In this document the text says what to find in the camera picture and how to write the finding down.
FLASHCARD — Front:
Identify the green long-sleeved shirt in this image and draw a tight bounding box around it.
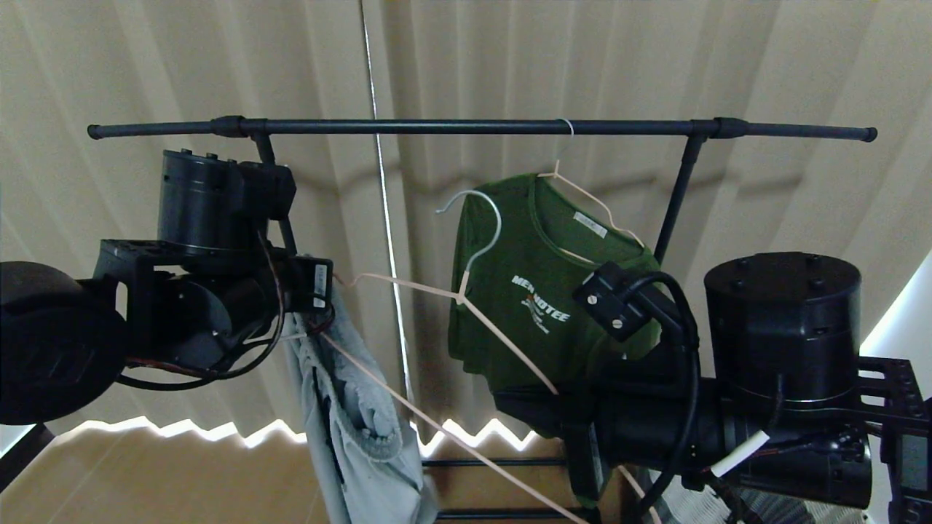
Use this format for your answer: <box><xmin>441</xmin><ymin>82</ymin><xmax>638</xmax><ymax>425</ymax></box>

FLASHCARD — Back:
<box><xmin>448</xmin><ymin>173</ymin><xmax>663</xmax><ymax>510</ymax></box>

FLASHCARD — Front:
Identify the black clothes rack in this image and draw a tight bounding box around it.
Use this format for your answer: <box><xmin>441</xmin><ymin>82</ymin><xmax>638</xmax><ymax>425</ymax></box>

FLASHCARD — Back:
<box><xmin>87</xmin><ymin>115</ymin><xmax>878</xmax><ymax>524</ymax></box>

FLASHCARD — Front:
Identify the white laundry basket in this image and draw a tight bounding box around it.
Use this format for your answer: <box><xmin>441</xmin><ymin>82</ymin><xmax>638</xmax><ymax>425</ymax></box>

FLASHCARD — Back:
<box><xmin>655</xmin><ymin>480</ymin><xmax>874</xmax><ymax>524</ymax></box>

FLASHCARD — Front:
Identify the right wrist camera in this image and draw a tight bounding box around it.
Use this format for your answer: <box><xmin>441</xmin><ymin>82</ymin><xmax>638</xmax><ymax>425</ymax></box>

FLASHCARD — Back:
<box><xmin>572</xmin><ymin>261</ymin><xmax>700</xmax><ymax>352</ymax></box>

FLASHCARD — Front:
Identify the beige curtain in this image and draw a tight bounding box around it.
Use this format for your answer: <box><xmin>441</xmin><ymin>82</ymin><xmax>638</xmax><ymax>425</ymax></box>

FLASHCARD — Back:
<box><xmin>0</xmin><ymin>0</ymin><xmax>932</xmax><ymax>452</ymax></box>

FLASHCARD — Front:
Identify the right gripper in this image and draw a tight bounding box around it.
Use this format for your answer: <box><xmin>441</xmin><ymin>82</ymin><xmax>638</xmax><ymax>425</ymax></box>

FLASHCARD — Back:
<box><xmin>494</xmin><ymin>357</ymin><xmax>729</xmax><ymax>504</ymax></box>

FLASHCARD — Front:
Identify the blue-grey garment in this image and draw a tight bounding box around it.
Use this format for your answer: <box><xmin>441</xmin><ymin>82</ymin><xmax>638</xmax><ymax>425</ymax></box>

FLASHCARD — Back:
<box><xmin>280</xmin><ymin>280</ymin><xmax>439</xmax><ymax>524</ymax></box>

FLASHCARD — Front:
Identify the pink clothes hanger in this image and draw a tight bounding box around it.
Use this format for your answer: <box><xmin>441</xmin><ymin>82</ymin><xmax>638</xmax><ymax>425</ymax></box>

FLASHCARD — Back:
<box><xmin>537</xmin><ymin>118</ymin><xmax>647</xmax><ymax>265</ymax></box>
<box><xmin>333</xmin><ymin>189</ymin><xmax>663</xmax><ymax>524</ymax></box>

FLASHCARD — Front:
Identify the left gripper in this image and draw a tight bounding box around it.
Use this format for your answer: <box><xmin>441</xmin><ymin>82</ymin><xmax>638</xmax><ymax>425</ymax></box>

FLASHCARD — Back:
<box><xmin>149</xmin><ymin>253</ymin><xmax>336</xmax><ymax>368</ymax></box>

